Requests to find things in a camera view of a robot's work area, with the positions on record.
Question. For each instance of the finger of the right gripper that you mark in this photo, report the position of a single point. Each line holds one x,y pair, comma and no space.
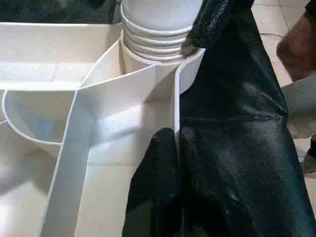
212,22

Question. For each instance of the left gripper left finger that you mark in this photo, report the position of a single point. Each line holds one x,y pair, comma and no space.
155,187

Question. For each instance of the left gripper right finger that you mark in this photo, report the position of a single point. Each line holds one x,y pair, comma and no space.
197,187

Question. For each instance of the white plastic table leg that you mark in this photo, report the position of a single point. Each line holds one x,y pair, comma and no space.
158,24

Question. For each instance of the white plastic table top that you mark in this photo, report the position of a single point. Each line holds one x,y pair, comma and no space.
74,111

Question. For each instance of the black table mat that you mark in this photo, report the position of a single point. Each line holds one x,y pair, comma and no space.
234,123

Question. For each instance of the brown cloth pile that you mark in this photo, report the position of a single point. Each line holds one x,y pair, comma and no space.
298,44

